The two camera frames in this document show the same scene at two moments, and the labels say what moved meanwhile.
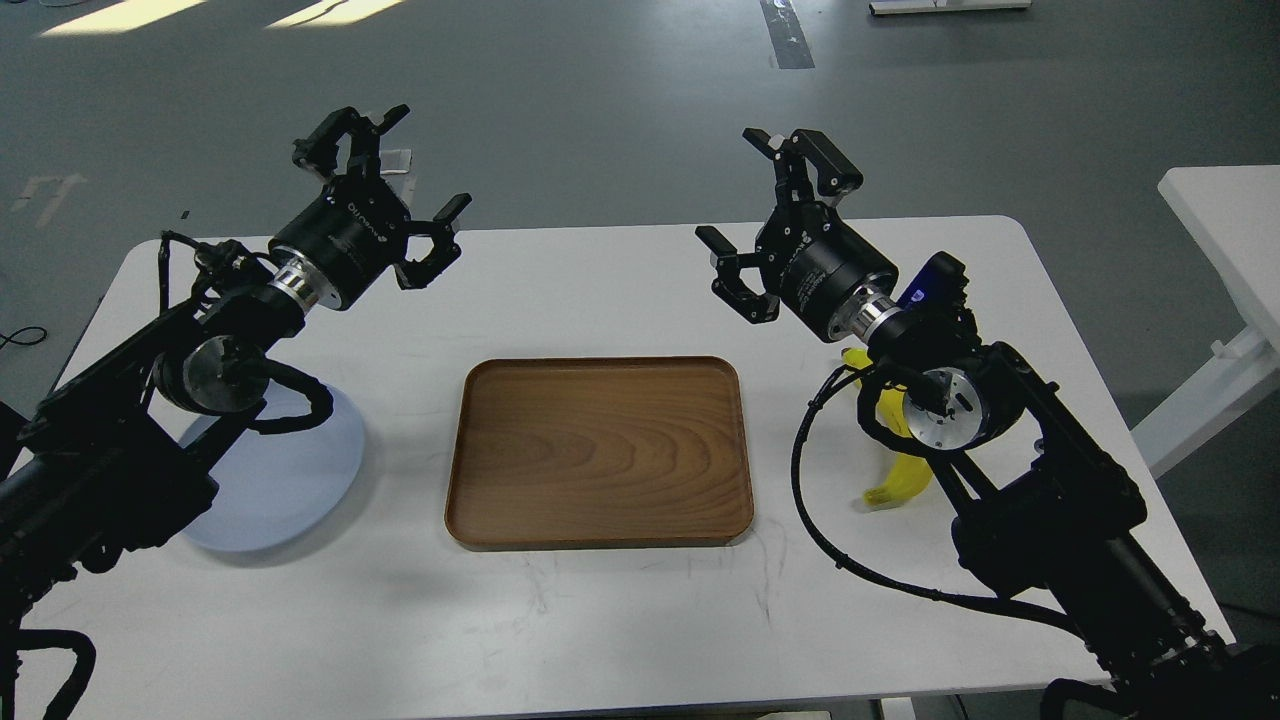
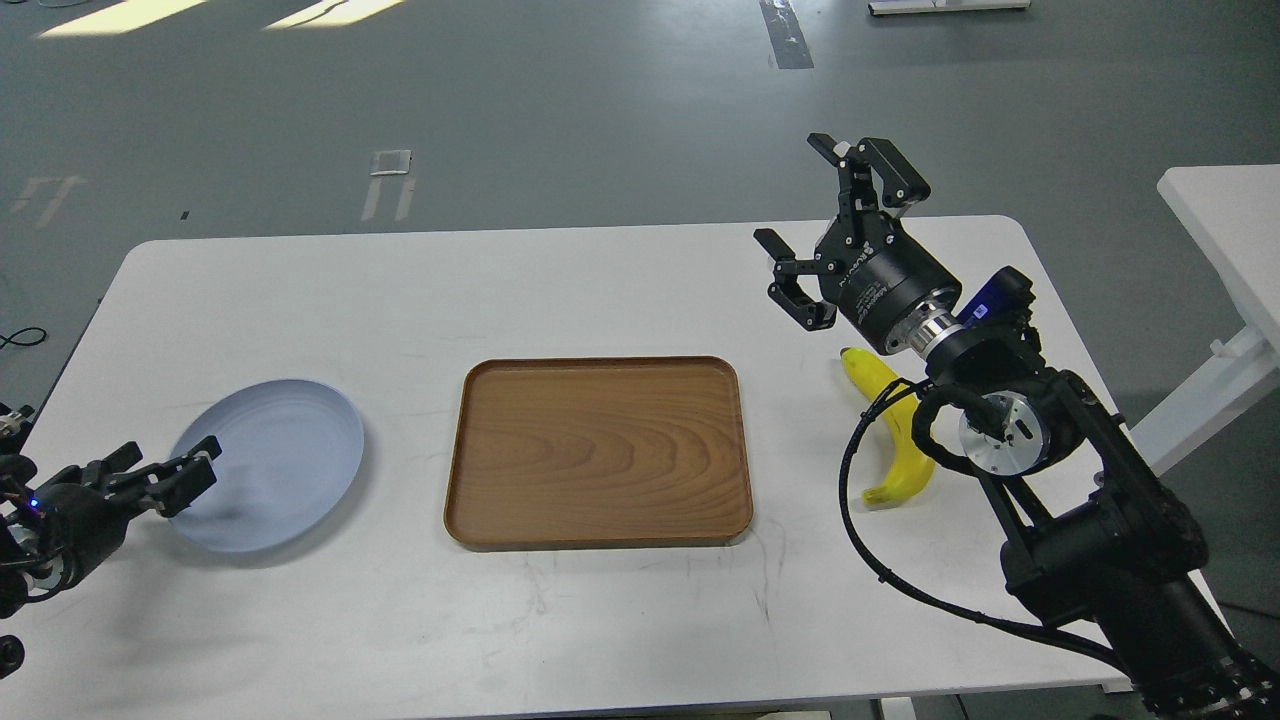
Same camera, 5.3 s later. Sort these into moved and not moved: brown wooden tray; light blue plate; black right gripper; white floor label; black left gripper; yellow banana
Moved: black left gripper; black right gripper
Not moved: brown wooden tray; white floor label; yellow banana; light blue plate
